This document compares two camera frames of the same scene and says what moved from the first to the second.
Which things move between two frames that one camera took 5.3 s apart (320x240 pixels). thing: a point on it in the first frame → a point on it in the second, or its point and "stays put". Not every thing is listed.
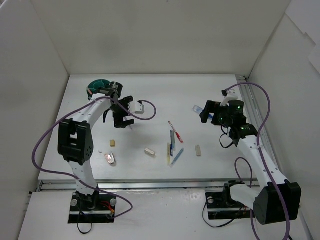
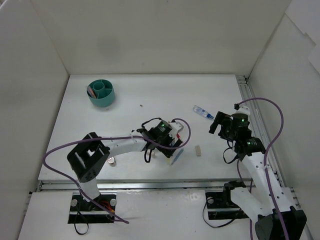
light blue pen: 177,158 stays put
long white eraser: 198,150 stays put
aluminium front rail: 118,185 stays put
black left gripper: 121,118 → 170,147
